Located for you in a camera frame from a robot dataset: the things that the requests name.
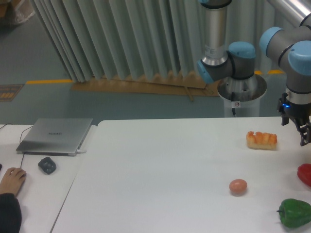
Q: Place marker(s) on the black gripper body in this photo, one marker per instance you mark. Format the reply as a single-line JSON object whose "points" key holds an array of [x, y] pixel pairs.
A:
{"points": [[297, 113]]}

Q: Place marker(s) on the red bell pepper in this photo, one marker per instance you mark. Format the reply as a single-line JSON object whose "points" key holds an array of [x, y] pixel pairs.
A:
{"points": [[304, 174]]}

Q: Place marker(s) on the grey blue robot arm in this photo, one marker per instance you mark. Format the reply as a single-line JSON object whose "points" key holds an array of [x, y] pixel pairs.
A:
{"points": [[279, 46]]}

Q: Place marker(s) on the black sleeved forearm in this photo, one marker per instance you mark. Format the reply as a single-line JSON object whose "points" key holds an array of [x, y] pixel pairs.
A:
{"points": [[10, 214]]}

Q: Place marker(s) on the person's bare hand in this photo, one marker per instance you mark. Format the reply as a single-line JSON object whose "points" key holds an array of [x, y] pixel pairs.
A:
{"points": [[12, 181]]}

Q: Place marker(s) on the orange bread toy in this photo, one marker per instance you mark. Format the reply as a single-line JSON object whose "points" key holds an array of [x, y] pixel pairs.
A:
{"points": [[261, 141]]}

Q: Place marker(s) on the brown egg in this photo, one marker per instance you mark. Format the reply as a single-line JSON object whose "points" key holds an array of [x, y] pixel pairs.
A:
{"points": [[238, 186]]}

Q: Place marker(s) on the green bell pepper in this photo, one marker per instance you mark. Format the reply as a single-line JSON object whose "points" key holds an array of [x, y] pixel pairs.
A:
{"points": [[294, 213]]}

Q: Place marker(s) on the brown cardboard sheet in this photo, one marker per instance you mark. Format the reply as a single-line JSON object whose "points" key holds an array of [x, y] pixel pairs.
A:
{"points": [[191, 85]]}

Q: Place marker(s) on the pale green curtain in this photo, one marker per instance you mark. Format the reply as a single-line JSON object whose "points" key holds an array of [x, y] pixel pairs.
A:
{"points": [[164, 41]]}

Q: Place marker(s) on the silver laptop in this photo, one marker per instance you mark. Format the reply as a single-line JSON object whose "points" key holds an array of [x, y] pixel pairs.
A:
{"points": [[55, 136]]}

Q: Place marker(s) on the black round controller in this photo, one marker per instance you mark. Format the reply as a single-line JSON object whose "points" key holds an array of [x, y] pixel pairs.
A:
{"points": [[47, 165]]}

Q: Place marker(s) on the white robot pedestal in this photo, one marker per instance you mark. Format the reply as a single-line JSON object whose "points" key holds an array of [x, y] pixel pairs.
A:
{"points": [[241, 98]]}

